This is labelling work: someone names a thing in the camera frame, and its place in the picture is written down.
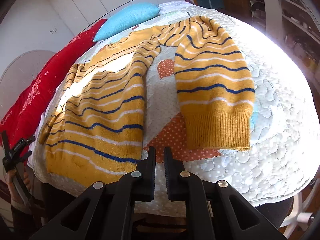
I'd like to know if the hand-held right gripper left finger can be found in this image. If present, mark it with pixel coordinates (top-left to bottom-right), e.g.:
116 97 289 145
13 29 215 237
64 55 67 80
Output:
30 146 156 240

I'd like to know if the patchwork quilt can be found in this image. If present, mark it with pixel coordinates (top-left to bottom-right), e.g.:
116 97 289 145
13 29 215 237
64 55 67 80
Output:
32 1 317 216

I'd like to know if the person's left hand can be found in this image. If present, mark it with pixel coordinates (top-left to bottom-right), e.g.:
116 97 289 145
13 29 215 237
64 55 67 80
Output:
7 169 32 203

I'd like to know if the light blue pillow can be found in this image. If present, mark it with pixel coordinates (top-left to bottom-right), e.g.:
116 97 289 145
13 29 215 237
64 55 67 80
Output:
93 2 160 42

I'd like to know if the cluttered shelf unit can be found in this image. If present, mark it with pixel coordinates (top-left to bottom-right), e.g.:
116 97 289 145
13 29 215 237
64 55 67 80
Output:
247 0 320 73

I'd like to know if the red snowflake blanket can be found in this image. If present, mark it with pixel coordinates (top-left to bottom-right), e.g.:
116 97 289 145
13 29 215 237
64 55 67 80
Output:
0 19 108 161

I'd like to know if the yellow striped knit sweater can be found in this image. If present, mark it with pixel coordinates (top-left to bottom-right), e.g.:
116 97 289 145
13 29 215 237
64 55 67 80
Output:
39 15 256 183

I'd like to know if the white wardrobe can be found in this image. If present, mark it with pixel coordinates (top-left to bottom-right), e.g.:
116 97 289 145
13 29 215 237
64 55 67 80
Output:
0 0 191 63

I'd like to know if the white chair base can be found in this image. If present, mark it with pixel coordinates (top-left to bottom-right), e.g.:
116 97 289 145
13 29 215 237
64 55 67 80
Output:
280 185 317 233

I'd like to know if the white round panel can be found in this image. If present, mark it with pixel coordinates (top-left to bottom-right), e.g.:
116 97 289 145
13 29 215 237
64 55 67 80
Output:
0 50 59 98

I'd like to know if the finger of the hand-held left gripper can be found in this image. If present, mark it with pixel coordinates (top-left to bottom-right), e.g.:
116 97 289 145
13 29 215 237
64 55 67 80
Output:
11 136 36 155
14 151 32 167

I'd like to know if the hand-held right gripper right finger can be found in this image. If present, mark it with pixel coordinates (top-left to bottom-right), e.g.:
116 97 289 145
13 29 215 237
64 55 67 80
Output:
163 146 287 240

